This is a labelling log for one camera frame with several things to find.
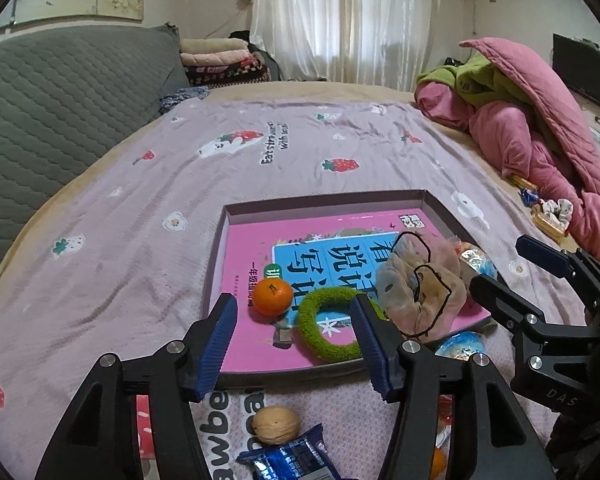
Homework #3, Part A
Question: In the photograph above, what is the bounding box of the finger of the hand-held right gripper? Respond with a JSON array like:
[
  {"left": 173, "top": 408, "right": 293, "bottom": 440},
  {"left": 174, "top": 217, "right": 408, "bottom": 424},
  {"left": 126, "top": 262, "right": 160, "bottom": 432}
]
[
  {"left": 515, "top": 235, "right": 600, "bottom": 307},
  {"left": 469, "top": 274, "right": 546, "bottom": 356}
]

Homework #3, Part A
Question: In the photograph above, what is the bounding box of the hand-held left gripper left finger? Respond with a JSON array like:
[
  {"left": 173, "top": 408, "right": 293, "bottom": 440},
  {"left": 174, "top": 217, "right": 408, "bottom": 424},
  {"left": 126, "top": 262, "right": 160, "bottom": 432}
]
[{"left": 34, "top": 292, "right": 239, "bottom": 480}]

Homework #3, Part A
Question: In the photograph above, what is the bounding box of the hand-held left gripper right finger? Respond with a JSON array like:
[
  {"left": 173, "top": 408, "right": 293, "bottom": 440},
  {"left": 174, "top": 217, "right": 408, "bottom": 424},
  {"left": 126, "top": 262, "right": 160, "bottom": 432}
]
[{"left": 351, "top": 294, "right": 556, "bottom": 480}]

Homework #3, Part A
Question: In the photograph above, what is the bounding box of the red toy ball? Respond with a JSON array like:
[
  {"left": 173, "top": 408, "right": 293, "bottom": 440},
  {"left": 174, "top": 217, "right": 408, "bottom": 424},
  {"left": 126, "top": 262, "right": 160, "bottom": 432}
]
[
  {"left": 447, "top": 240, "right": 498, "bottom": 281},
  {"left": 432, "top": 331, "right": 486, "bottom": 448}
]

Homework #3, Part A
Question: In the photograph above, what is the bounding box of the beige plush scrunchie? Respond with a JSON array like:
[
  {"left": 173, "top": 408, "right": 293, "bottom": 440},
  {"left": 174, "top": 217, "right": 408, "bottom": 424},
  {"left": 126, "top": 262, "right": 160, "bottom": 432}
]
[{"left": 376, "top": 231, "right": 468, "bottom": 339}]

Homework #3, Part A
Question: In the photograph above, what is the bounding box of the green fuzzy ring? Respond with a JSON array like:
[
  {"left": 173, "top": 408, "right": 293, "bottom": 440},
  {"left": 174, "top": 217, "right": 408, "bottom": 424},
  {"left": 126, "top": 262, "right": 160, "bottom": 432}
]
[{"left": 296, "top": 287, "right": 381, "bottom": 362}]

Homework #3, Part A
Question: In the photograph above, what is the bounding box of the orange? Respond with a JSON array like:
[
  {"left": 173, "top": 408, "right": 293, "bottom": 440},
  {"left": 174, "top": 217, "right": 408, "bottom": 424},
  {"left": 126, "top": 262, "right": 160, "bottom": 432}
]
[
  {"left": 250, "top": 278, "right": 295, "bottom": 317},
  {"left": 430, "top": 447, "right": 448, "bottom": 479}
]

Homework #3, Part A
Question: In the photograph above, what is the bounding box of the grey cardboard box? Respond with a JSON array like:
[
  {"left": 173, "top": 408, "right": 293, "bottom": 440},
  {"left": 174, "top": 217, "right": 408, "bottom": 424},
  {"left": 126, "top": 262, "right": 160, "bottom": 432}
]
[{"left": 209, "top": 189, "right": 501, "bottom": 388}]

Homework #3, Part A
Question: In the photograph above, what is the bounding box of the walnut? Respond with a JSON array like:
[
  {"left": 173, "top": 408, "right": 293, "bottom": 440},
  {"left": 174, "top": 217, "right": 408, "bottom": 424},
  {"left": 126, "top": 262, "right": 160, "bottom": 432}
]
[{"left": 252, "top": 406, "right": 302, "bottom": 446}]

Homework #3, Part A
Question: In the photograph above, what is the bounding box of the blue snack packet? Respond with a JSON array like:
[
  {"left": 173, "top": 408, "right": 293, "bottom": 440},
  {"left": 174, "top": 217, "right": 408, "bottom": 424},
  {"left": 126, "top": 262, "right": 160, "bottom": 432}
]
[{"left": 236, "top": 423, "right": 341, "bottom": 480}]

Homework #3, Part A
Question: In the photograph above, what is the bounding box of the yellow snack packet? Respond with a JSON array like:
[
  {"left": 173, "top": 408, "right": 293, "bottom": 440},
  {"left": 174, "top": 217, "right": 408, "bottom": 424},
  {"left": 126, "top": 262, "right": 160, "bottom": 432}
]
[{"left": 530, "top": 205, "right": 568, "bottom": 243}]

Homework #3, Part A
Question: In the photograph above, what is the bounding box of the white crumpled wrapper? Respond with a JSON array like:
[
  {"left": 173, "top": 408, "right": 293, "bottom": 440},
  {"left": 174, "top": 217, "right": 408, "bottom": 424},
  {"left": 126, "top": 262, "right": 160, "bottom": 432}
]
[{"left": 539, "top": 197, "right": 575, "bottom": 223}]

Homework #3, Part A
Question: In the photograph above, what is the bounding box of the pink book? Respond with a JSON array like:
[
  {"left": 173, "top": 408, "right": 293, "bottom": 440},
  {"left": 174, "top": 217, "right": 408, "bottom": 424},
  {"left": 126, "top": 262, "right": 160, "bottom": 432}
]
[{"left": 220, "top": 212, "right": 493, "bottom": 373}]

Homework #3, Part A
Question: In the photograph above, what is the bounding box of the green blanket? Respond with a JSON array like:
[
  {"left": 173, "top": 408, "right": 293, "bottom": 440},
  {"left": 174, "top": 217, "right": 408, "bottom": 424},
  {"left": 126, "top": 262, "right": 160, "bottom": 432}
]
[{"left": 417, "top": 57, "right": 551, "bottom": 111}]

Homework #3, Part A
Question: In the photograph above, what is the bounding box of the pink quilt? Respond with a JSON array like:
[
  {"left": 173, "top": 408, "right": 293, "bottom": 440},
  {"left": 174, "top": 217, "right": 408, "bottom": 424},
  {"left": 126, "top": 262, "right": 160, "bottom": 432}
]
[{"left": 414, "top": 37, "right": 600, "bottom": 281}]

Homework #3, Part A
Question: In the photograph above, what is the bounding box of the black television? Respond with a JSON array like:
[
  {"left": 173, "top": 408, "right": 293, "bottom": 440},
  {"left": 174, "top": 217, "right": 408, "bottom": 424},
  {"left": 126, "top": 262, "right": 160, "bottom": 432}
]
[{"left": 552, "top": 33, "right": 600, "bottom": 113}]

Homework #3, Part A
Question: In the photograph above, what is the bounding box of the blue patterned cloth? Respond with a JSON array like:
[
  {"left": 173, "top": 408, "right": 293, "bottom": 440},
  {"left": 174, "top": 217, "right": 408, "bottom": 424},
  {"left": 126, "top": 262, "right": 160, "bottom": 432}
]
[{"left": 157, "top": 86, "right": 211, "bottom": 116}]

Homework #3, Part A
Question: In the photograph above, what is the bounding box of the dark patterned folded blanket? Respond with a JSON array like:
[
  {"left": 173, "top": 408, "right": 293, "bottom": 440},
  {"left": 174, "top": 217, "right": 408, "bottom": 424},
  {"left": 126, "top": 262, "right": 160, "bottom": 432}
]
[{"left": 185, "top": 57, "right": 271, "bottom": 86}]

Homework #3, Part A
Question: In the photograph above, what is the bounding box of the pink folded blanket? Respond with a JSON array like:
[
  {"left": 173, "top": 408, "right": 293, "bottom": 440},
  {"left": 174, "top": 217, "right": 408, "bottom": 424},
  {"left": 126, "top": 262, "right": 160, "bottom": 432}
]
[{"left": 181, "top": 50, "right": 253, "bottom": 67}]

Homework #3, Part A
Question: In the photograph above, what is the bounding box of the beige folded blanket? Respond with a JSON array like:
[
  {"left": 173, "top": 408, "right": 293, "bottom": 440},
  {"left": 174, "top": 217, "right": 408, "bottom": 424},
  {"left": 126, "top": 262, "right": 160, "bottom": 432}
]
[{"left": 180, "top": 38, "right": 251, "bottom": 56}]

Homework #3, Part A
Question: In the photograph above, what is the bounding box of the white curtain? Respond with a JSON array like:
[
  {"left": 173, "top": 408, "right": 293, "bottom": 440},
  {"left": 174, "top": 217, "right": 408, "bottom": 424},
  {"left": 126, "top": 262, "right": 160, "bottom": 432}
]
[{"left": 250, "top": 0, "right": 446, "bottom": 93}]

